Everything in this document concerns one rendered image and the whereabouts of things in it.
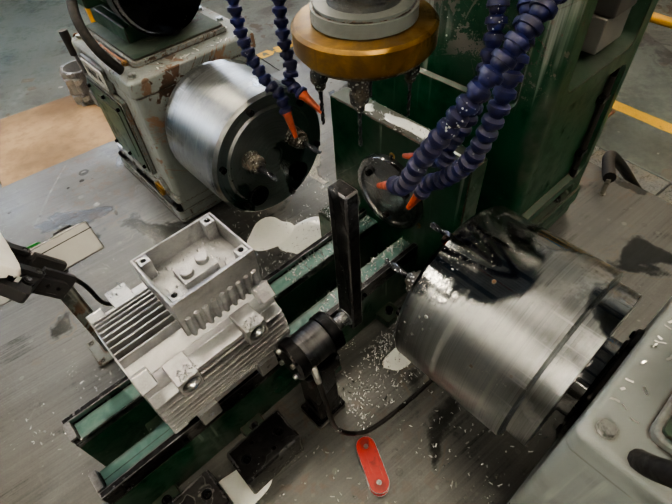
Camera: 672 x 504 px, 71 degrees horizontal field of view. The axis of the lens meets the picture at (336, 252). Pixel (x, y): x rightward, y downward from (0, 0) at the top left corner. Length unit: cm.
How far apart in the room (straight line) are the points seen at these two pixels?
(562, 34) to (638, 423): 46
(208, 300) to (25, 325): 61
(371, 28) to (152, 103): 55
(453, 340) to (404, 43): 34
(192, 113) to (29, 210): 65
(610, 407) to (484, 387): 13
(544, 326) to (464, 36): 45
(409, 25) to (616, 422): 46
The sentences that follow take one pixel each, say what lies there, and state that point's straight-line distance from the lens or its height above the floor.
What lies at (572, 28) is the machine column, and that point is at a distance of 70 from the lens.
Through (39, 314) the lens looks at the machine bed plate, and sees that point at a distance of 115.
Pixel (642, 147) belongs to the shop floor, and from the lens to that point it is 297.
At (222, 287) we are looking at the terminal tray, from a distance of 60.
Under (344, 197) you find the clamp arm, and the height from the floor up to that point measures 125.
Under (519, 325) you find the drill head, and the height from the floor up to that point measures 114.
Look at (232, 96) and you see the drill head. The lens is 86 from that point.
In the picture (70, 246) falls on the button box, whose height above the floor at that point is 107.
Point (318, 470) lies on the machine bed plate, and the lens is 81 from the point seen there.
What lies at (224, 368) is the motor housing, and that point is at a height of 103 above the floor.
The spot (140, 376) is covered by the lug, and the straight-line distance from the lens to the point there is 60.
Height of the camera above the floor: 158
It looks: 49 degrees down
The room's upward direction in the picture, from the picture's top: 5 degrees counter-clockwise
